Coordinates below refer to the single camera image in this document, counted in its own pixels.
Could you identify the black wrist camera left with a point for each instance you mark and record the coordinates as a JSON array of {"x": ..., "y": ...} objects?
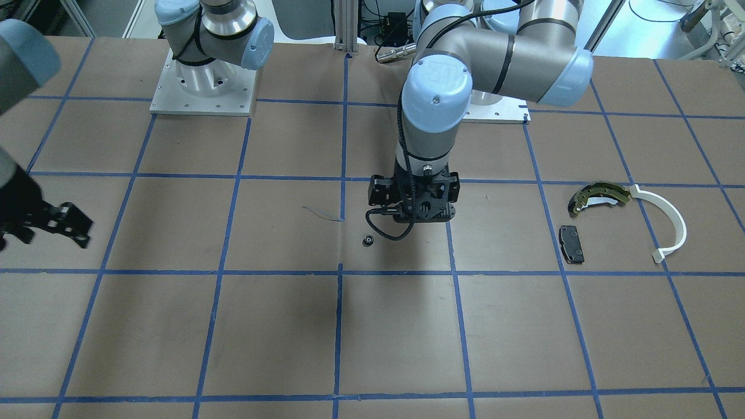
[{"x": 382, "y": 191}]

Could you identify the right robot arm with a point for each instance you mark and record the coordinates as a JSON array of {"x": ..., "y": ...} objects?
[{"x": 198, "y": 32}]

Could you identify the dark grey brake pad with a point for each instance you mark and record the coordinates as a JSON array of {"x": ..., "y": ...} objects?
[{"x": 570, "y": 244}]

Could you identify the aluminium frame post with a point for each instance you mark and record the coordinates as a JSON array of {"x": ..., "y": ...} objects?
[{"x": 345, "y": 18}]

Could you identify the olive curved brake shoe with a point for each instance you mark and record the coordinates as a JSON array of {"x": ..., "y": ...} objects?
[{"x": 598, "y": 194}]

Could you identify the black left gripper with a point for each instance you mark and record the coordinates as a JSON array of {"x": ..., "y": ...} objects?
[{"x": 378, "y": 191}]

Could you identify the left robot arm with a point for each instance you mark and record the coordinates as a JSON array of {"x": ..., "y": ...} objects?
[{"x": 540, "y": 62}]

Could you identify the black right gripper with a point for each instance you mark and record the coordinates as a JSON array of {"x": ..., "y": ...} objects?
[{"x": 18, "y": 201}]

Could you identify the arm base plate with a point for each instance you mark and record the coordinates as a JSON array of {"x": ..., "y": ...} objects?
[
  {"x": 216, "y": 89},
  {"x": 504, "y": 110}
]

